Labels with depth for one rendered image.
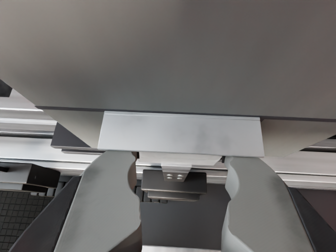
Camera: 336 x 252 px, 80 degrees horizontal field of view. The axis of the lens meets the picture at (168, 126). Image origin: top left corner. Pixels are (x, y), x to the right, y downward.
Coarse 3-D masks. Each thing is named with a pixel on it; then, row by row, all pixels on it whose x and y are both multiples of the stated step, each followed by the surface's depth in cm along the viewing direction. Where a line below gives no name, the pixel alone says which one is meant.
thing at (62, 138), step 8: (56, 128) 20; (64, 128) 20; (56, 136) 20; (64, 136) 20; (72, 136) 20; (56, 144) 19; (64, 144) 19; (72, 144) 19; (80, 144) 19; (64, 152) 22; (72, 152) 22; (80, 152) 21; (88, 152) 21; (96, 152) 21
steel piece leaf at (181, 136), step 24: (120, 120) 11; (144, 120) 11; (168, 120) 11; (192, 120) 11; (216, 120) 11; (240, 120) 11; (120, 144) 10; (144, 144) 10; (168, 144) 10; (192, 144) 10; (216, 144) 10; (240, 144) 10
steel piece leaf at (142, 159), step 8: (144, 160) 22; (152, 160) 22; (160, 160) 22; (168, 160) 22; (176, 160) 21; (184, 160) 21; (192, 160) 21; (200, 160) 21; (208, 160) 21; (216, 160) 20
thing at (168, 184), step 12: (168, 168) 25; (180, 168) 24; (144, 180) 37; (156, 180) 37; (168, 180) 36; (180, 180) 35; (192, 180) 37; (204, 180) 37; (156, 192) 37; (168, 192) 37; (180, 192) 37; (192, 192) 36; (204, 192) 36
